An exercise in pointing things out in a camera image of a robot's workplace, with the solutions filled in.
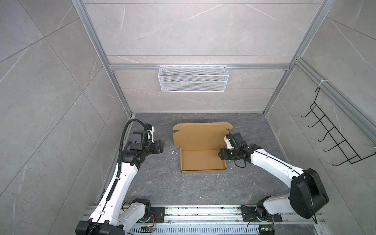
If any brown cardboard box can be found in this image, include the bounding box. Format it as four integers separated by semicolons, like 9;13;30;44
173;122;233;173

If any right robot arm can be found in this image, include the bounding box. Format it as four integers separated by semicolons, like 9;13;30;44
218;133;329;222

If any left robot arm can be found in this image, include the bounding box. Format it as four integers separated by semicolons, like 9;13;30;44
75;129;164;235

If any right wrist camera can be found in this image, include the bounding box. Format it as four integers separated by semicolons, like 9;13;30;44
224;134;236;149

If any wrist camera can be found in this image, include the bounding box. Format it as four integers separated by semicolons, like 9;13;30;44
224;134;236;149
144;123;155;142

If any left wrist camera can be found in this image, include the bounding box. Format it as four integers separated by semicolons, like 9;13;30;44
144;123;155;142

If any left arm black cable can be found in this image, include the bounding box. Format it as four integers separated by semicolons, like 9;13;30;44
116;118;147;179

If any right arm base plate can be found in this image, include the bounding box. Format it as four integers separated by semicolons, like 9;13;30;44
240;205;283;223

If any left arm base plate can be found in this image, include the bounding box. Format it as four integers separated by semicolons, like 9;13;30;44
138;207;165;223

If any white wire mesh basket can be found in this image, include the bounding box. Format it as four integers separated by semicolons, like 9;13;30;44
158;65;229;93

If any aluminium mounting rail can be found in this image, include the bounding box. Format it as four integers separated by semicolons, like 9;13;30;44
152;205;325;225

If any black wire hook rack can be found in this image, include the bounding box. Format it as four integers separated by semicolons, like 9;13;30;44
301;87;376;166

